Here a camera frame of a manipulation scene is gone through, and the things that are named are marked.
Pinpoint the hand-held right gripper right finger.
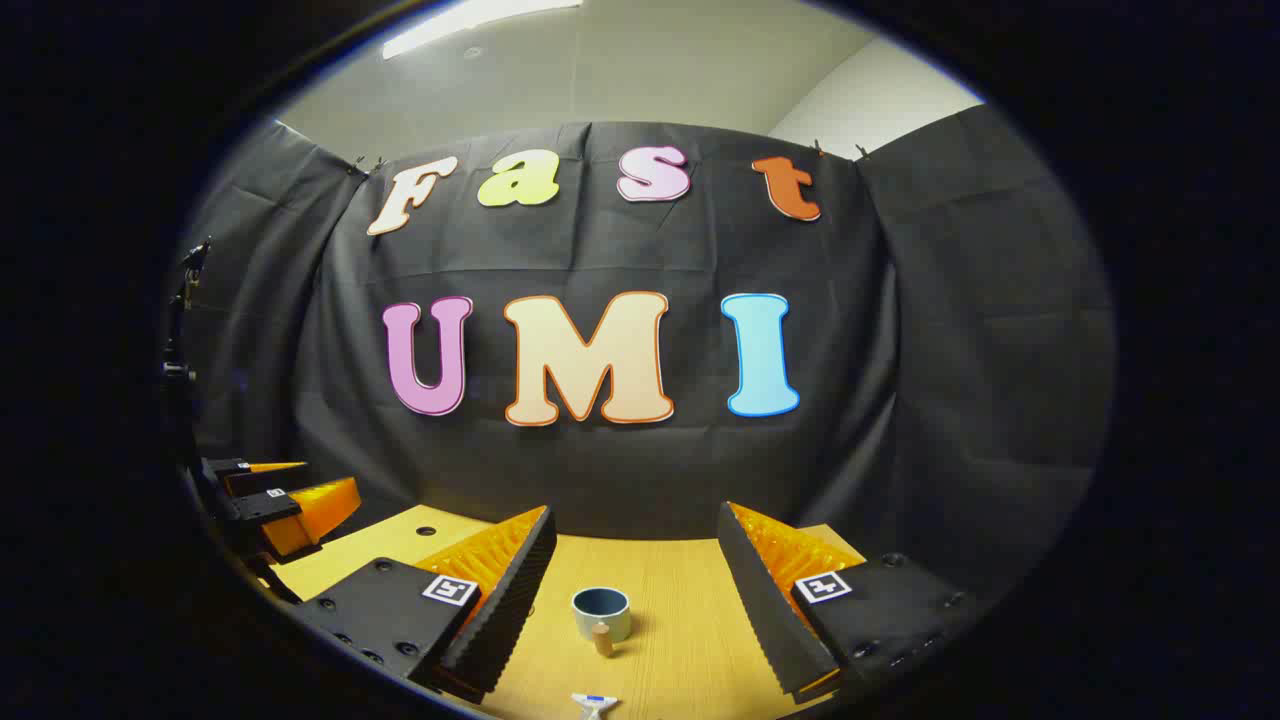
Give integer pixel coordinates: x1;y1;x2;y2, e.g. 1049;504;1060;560
717;502;976;704

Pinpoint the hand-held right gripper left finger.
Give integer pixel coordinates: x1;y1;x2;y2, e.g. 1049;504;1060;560
295;505;558;704

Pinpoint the blue-green cup with wooden handle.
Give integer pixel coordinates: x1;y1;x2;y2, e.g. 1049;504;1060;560
572;587;633;658

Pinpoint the wooden desktop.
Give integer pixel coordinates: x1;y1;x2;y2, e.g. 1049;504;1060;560
270;503;871;720

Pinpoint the black stand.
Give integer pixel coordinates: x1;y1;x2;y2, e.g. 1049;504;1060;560
160;238;213;471

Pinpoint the ceiling light panel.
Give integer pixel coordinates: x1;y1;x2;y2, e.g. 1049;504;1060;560
382;0;583;59

